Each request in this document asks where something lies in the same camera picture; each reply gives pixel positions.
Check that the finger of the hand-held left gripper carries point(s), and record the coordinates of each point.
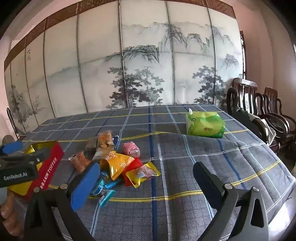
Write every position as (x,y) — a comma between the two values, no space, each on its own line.
(39,156)
(12,147)

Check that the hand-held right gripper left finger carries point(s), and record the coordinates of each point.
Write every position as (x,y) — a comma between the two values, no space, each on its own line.
(85,185)

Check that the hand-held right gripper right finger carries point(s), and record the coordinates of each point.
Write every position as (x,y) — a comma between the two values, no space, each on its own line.
(208,183)

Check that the blue candy wrapper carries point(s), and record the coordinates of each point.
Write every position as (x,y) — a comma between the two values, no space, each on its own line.
(112,184)
(98,187)
(107,195)

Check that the red and gold tin box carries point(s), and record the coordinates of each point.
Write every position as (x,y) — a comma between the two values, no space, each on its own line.
(49,166)

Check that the small orange snack packet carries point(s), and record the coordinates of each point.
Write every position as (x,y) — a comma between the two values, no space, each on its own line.
(79,161)

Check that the dark blue cracker packet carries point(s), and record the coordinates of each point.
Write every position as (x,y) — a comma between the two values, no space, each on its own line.
(101,154)

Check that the yellow orange snack packet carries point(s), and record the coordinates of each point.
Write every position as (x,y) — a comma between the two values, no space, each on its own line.
(118,163)

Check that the clear peanut snack packet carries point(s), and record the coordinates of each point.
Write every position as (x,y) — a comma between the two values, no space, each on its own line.
(105,139)

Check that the pink snack packet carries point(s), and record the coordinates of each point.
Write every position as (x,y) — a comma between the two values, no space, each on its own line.
(131,149)

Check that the yellow and red snack packet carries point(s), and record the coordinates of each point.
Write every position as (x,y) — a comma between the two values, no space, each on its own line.
(143,172)

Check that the person's left hand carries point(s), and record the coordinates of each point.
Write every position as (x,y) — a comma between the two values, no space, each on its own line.
(9,210)

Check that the black metal chair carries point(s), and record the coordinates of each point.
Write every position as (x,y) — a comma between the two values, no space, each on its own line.
(10,117)

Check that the grey plaid tablecloth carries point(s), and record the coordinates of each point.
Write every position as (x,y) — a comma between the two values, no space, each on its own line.
(161,150)

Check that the green tissue pack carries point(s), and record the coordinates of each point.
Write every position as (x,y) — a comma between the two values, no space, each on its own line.
(203,125)

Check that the dark garment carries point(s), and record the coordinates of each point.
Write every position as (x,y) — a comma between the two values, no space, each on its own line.
(245,118)

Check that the dark wooden armchair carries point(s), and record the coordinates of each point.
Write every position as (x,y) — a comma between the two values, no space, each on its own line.
(238,92)
(271,97)

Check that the painted folding screen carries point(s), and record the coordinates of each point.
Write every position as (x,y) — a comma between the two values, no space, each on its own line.
(92,69)

